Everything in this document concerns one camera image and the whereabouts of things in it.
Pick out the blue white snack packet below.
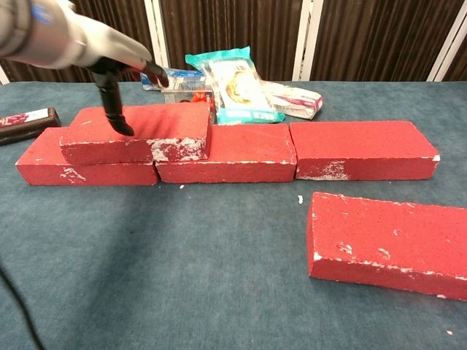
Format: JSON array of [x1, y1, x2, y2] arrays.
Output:
[[140, 67, 206, 92]]

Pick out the white pink snack packet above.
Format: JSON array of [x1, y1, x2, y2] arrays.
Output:
[[260, 80, 324, 121]]

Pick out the teal snack bag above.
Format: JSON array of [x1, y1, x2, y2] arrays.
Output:
[[185, 45, 286, 126]]

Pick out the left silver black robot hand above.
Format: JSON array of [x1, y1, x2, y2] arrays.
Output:
[[69, 7, 169, 137]]

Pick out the dark red black box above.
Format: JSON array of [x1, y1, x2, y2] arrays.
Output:
[[0, 106, 61, 147]]

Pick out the brown pleated partition panel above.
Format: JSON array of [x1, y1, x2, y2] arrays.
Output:
[[0, 0, 156, 84], [160, 0, 304, 82], [443, 36, 467, 82], [309, 0, 459, 82]]

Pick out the clear plastic parts box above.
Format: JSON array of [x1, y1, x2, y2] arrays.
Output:
[[161, 89, 216, 106]]

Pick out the red brick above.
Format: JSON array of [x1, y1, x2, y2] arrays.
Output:
[[15, 126, 161, 187], [306, 191, 467, 302], [59, 102, 212, 166], [289, 120, 441, 182], [155, 122, 298, 184]]

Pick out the blue felt table cover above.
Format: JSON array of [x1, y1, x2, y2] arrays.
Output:
[[0, 79, 467, 350]]

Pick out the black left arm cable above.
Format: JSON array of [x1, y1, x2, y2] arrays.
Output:
[[0, 262, 45, 350]]

